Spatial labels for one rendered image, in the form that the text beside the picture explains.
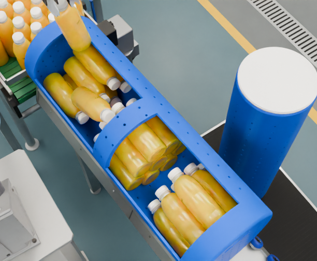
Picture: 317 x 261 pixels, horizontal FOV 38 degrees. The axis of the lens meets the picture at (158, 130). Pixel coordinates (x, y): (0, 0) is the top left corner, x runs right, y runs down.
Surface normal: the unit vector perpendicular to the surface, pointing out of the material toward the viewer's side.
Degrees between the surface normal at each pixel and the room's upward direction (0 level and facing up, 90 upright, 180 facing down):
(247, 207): 27
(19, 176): 0
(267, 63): 0
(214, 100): 0
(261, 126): 90
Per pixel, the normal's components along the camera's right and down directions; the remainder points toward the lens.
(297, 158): -0.01, -0.48
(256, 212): 0.38, -0.69
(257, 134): -0.37, 0.82
